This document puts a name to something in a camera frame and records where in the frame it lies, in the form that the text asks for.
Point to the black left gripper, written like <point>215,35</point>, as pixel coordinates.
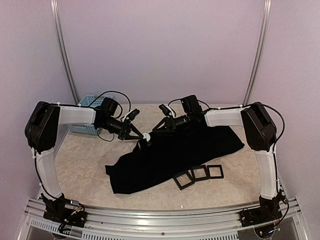
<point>126,124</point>

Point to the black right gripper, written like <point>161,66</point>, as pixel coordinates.
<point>171,130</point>

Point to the black garment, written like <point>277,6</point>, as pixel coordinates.
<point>147,166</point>

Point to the green round brooch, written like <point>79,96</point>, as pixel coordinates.
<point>146,136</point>

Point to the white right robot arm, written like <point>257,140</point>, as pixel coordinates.
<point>259,128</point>

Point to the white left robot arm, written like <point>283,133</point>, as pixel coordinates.
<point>42,129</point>

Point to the light blue plastic basket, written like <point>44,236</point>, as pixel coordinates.
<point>84,120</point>

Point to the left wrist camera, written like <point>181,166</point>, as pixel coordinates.
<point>109,106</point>

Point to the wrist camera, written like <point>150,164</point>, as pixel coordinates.
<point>109,106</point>
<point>190,105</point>

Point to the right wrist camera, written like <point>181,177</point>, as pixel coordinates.
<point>190,105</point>

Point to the left black square frame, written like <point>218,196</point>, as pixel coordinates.
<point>183,180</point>

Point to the black square frame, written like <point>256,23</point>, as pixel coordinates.
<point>215,171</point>
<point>199,173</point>
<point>183,180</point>

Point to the middle black square frame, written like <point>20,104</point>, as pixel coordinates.
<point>199,173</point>

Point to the right black square frame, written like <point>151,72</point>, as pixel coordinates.
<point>215,171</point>

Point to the front aluminium rail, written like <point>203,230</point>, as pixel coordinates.
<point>102,223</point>

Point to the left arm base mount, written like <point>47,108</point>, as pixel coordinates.
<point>64,211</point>

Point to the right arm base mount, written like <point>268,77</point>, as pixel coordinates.
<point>268,210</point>

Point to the right aluminium corner post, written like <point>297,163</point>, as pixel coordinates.
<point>259,51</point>

